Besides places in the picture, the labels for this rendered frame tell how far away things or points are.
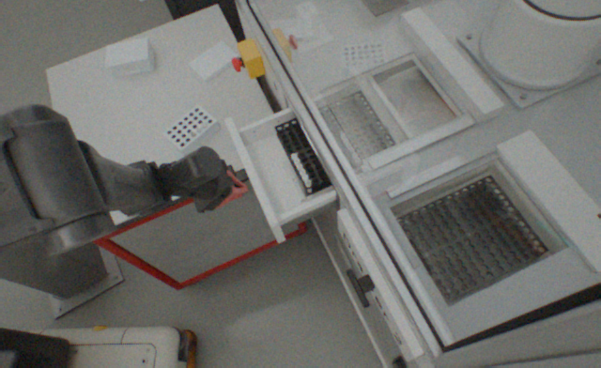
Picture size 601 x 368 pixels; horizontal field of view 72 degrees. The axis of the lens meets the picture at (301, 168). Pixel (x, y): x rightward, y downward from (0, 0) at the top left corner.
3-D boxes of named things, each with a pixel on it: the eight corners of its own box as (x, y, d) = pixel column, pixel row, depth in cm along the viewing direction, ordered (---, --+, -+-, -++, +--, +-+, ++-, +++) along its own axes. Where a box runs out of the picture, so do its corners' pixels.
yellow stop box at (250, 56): (248, 81, 110) (242, 62, 104) (239, 63, 114) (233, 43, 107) (266, 74, 111) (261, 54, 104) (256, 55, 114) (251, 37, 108)
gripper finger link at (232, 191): (259, 195, 87) (225, 191, 79) (238, 214, 90) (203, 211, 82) (248, 169, 90) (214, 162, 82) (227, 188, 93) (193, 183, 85)
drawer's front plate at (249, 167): (278, 244, 91) (270, 227, 81) (235, 143, 104) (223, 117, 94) (285, 240, 91) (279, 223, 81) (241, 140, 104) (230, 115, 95)
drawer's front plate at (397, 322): (407, 361, 78) (415, 358, 68) (337, 229, 91) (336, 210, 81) (415, 358, 78) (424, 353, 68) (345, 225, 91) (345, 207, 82)
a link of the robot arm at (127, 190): (-36, 124, 29) (27, 266, 29) (47, 95, 30) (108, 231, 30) (115, 170, 71) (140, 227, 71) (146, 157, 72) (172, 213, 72)
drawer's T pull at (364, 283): (363, 309, 75) (363, 307, 74) (345, 271, 79) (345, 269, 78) (381, 300, 76) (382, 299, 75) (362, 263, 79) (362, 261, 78)
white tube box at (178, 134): (186, 158, 110) (180, 151, 107) (167, 140, 114) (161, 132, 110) (221, 128, 114) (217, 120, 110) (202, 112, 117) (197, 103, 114)
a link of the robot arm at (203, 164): (114, 171, 68) (135, 219, 68) (155, 145, 62) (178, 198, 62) (169, 157, 79) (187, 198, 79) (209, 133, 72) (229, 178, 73)
